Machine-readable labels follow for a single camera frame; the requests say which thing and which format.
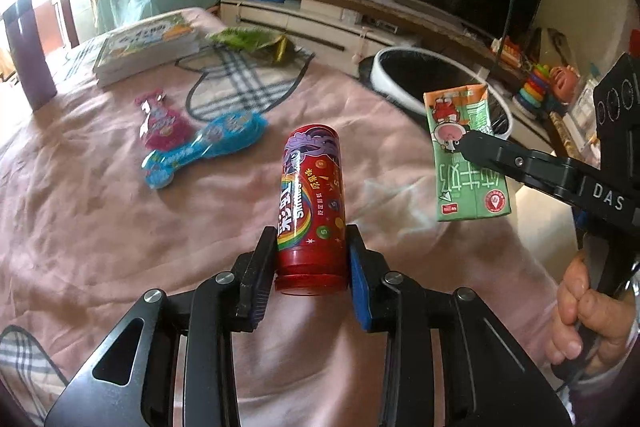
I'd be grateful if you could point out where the red Skittles can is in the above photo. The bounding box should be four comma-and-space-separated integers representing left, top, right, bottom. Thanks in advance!
276, 124, 347, 296

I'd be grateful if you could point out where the green milk carton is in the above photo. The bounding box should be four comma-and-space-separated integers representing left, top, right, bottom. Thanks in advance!
423, 83, 511, 222

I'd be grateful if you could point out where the blue toothbrush blister pack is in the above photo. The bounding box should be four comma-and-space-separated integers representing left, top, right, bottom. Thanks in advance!
141, 110, 268, 190

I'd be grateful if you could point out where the pink candy pouch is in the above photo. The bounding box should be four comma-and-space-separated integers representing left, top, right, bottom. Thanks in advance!
134, 90, 195, 152

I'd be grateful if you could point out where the white rimmed trash bin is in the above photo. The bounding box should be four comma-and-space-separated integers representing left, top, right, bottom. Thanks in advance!
358, 46, 514, 140

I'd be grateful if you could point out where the person's right hand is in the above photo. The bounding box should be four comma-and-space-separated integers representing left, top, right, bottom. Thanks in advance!
546, 251, 637, 376

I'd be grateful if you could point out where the pink tablecloth with plaid patches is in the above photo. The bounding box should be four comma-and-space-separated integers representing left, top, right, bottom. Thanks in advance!
0, 5, 561, 427

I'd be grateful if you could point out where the green snack bag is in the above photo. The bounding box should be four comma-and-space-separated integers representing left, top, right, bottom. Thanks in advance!
205, 27, 296, 65

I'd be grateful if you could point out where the white TV cabinet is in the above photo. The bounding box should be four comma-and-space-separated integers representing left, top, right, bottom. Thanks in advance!
219, 0, 420, 77

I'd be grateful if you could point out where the rainbow stacking ring toy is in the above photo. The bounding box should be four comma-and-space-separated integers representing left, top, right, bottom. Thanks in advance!
513, 64, 550, 119

